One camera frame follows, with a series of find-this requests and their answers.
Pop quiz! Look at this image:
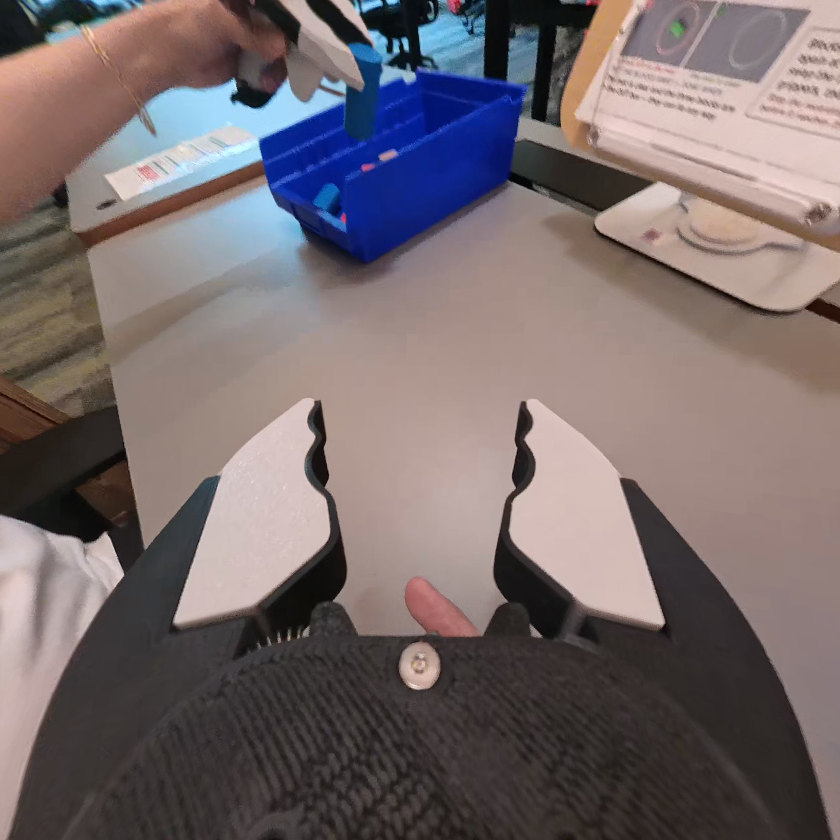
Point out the laminated paper sheet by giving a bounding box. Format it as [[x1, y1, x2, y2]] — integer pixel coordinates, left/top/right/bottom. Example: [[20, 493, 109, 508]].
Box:
[[104, 125, 261, 201]]

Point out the person's left hand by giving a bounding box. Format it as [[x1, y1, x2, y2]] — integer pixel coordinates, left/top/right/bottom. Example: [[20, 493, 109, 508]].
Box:
[[141, 0, 293, 93]]

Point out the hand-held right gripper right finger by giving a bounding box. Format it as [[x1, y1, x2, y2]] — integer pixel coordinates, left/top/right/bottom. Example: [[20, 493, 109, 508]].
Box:
[[493, 398, 665, 641]]

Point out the black pole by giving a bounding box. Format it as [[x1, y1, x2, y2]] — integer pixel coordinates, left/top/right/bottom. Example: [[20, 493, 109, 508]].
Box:
[[482, 0, 522, 83]]

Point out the blue plastic bin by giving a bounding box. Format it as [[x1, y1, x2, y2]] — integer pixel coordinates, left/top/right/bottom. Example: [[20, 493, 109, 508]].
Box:
[[259, 67, 528, 263]]

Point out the person's white shirt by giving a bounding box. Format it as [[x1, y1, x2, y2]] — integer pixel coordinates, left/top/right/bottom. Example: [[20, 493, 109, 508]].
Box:
[[0, 515, 126, 815]]

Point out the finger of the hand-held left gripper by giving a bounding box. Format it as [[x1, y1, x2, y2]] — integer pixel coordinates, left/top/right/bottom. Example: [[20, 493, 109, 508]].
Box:
[[287, 49, 326, 104], [282, 0, 374, 91]]

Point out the wooden board document stand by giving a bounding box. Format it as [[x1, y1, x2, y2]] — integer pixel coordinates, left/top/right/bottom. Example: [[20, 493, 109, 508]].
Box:
[[561, 0, 840, 312]]

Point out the printed instruction sheet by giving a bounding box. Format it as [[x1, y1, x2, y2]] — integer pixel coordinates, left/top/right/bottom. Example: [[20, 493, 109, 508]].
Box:
[[577, 0, 840, 172]]

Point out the black office chair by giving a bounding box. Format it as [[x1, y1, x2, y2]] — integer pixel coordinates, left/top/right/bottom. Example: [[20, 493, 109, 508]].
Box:
[[364, 0, 442, 72]]

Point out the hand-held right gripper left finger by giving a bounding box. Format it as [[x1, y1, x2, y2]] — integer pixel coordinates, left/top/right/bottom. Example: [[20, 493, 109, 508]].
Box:
[[172, 398, 347, 641]]

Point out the person's left forearm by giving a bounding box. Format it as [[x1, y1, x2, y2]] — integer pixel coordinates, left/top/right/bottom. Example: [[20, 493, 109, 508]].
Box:
[[0, 23, 191, 227]]

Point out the gold chain bracelet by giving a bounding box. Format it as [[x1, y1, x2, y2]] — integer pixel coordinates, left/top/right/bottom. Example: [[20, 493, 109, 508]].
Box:
[[80, 25, 158, 137]]

